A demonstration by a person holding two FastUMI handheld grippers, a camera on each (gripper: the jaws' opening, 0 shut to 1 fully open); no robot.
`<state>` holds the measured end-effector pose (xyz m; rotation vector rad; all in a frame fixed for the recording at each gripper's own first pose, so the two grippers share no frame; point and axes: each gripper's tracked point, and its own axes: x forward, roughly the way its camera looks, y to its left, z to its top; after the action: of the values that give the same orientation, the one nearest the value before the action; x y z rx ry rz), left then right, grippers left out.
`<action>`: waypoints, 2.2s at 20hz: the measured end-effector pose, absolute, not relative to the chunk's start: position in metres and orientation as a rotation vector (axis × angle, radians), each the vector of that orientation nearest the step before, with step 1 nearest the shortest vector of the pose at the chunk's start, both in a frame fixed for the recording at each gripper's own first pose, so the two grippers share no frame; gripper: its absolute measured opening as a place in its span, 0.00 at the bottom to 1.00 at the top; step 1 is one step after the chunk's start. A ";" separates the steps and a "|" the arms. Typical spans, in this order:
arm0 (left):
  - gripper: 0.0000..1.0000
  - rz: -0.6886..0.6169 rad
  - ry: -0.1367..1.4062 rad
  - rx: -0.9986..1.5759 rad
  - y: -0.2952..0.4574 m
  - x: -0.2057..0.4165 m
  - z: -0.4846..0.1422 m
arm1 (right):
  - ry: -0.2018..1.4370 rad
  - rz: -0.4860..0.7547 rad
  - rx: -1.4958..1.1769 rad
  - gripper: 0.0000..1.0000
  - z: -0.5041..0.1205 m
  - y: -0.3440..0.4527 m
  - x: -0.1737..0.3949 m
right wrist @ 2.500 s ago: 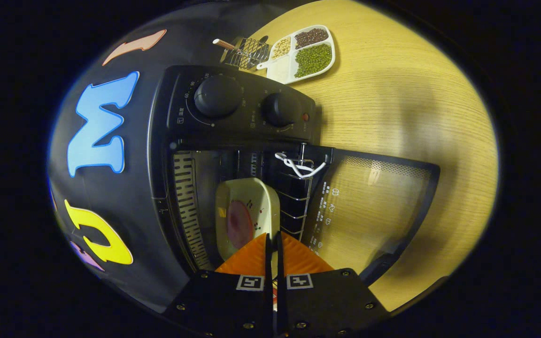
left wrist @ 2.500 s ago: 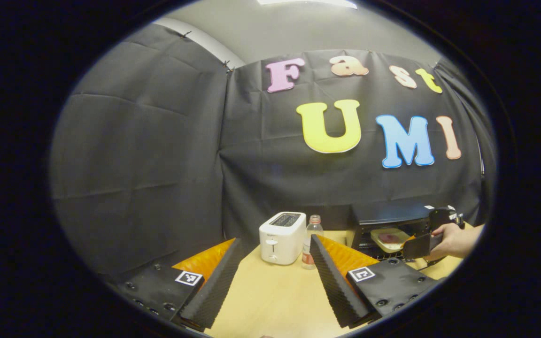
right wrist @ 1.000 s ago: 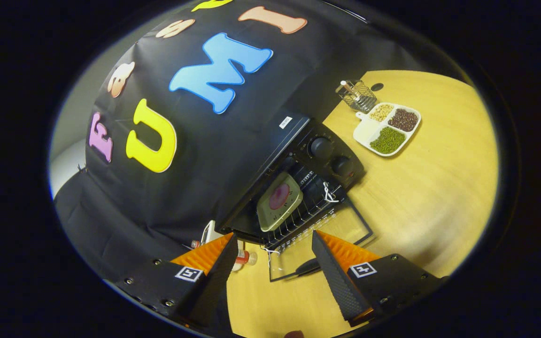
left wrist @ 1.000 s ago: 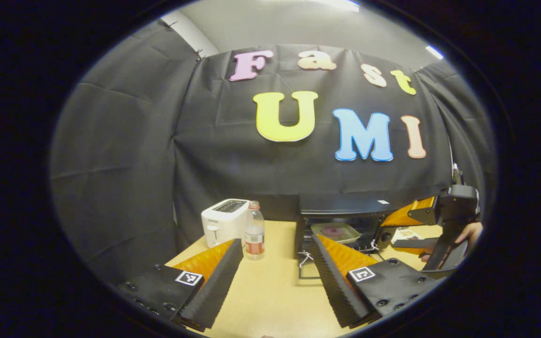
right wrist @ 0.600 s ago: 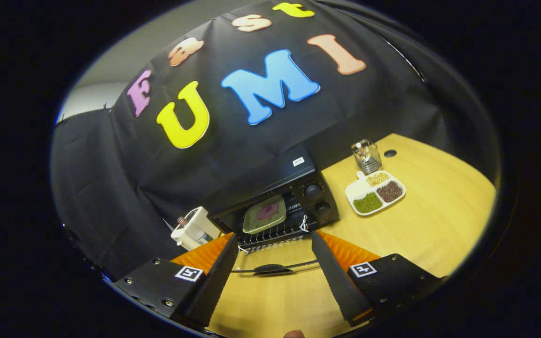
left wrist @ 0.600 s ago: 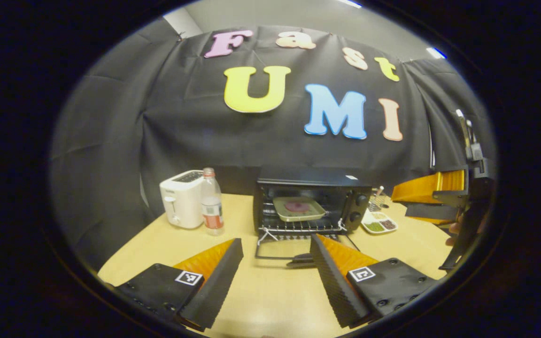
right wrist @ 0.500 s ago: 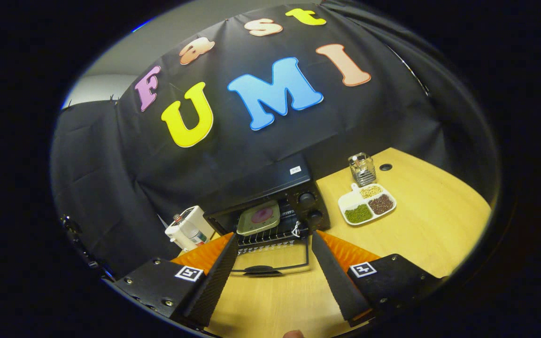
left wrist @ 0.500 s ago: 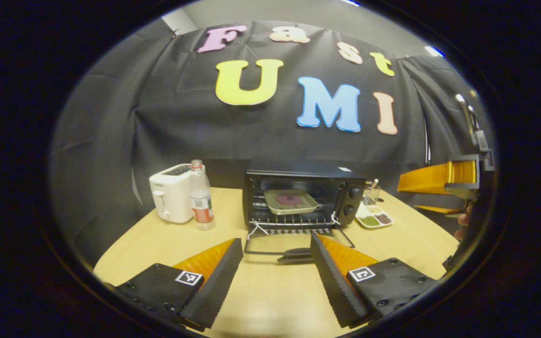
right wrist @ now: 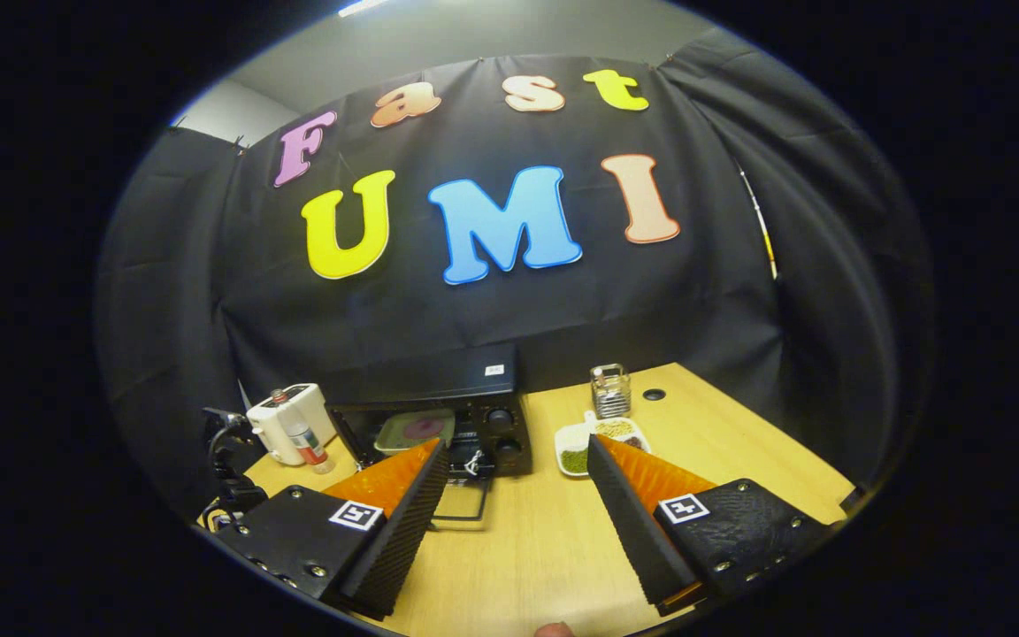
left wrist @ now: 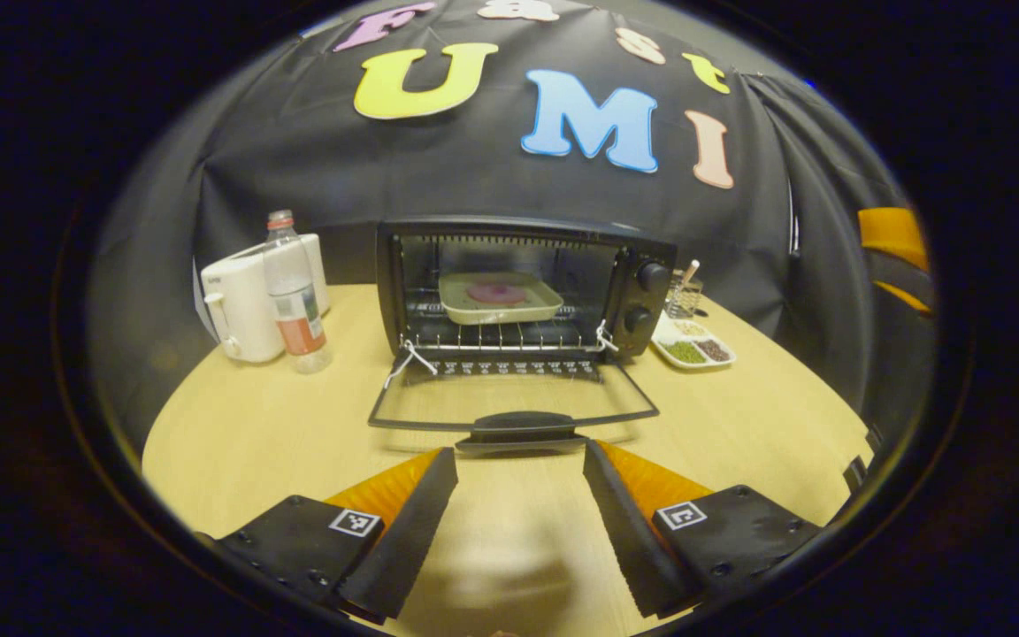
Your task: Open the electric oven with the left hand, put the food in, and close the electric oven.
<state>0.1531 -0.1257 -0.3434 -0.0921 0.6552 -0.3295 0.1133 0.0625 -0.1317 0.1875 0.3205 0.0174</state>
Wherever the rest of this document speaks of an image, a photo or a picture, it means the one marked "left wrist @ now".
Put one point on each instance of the white kitchen appliance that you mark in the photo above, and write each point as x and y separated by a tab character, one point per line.
240	310

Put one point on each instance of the pink ham slice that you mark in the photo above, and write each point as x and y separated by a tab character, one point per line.
497	293

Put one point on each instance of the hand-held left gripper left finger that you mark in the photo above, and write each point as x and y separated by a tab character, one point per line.
403	544

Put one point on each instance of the black electric oven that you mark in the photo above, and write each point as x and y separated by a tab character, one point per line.
642	301

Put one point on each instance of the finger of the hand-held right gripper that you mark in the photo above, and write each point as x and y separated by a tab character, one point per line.
894	232
907	297

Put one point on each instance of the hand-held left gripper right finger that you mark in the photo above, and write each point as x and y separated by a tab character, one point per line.
629	540

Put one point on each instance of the white divided bean tray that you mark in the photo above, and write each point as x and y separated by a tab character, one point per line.
695	351

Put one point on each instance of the cream square plate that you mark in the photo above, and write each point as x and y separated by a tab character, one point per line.
492	311

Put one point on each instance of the clear plastic water bottle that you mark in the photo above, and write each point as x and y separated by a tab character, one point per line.
297	301

